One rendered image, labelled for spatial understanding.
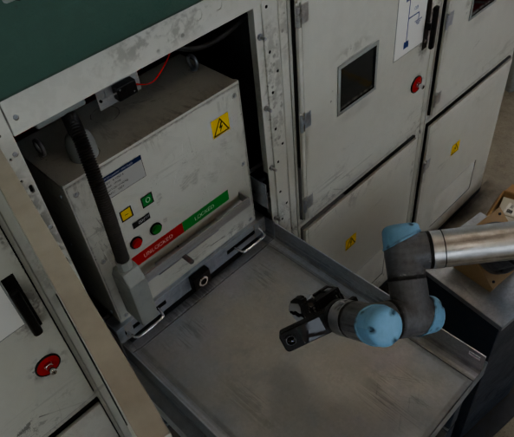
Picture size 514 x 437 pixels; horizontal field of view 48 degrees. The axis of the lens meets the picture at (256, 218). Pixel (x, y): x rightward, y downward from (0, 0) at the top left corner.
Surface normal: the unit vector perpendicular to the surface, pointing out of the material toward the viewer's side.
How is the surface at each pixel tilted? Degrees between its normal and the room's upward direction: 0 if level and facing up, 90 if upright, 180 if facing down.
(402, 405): 0
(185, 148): 90
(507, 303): 0
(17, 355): 90
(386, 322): 51
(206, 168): 90
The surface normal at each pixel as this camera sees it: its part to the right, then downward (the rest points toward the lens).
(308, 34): 0.71, 0.46
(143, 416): -0.08, -0.70
